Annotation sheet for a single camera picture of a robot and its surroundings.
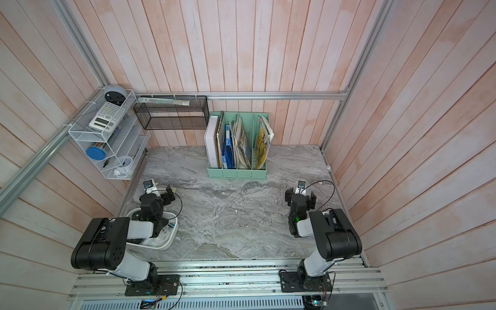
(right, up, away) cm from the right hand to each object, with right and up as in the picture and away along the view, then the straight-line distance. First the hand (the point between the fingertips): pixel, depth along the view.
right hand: (302, 188), depth 94 cm
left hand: (-70, 0, 0) cm, 70 cm away
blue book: (-37, +15, +9) cm, 41 cm away
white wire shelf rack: (-81, +24, -8) cm, 85 cm away
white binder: (-45, +23, -3) cm, 50 cm away
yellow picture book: (-18, +26, +4) cm, 32 cm away
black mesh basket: (-78, +39, +14) cm, 88 cm away
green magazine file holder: (-33, +21, -1) cm, 39 cm away
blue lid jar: (-89, +16, -17) cm, 92 cm away
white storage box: (-64, -21, -12) cm, 68 cm away
